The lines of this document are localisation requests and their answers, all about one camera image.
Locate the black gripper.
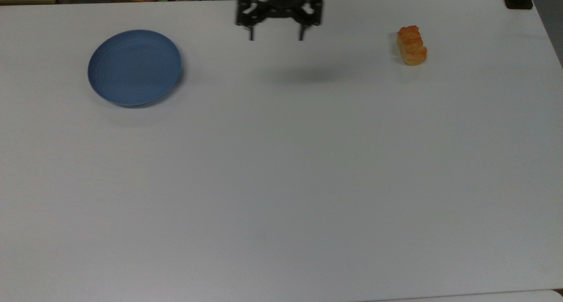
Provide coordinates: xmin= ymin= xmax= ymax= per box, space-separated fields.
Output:
xmin=235 ymin=0 xmax=324 ymax=41

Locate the golden brown bread loaf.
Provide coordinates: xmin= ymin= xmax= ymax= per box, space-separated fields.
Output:
xmin=397 ymin=25 xmax=428 ymax=66

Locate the blue round plate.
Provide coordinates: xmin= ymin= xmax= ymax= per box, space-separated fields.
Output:
xmin=88 ymin=29 xmax=182 ymax=107

